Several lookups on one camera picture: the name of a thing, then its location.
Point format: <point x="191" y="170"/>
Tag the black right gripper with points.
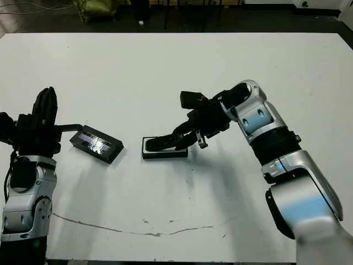
<point x="209" y="118"/>

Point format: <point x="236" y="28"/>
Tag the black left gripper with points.
<point x="36" y="138"/>

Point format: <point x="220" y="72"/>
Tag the black box lid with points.
<point x="96" y="143"/>

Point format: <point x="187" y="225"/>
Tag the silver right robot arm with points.
<point x="289" y="171"/>

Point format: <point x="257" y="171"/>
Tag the black box base white insert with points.
<point x="165" y="156"/>

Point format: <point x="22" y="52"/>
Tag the yellow-green bag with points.
<point x="93" y="10"/>

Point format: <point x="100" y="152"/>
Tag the small white floor object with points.
<point x="141" y="23"/>

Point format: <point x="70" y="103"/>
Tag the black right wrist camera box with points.
<point x="191" y="100"/>

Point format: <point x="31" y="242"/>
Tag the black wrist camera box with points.
<point x="8" y="127"/>
<point x="191" y="100"/>

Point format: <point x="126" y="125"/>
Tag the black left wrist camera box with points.
<point x="8" y="127"/>

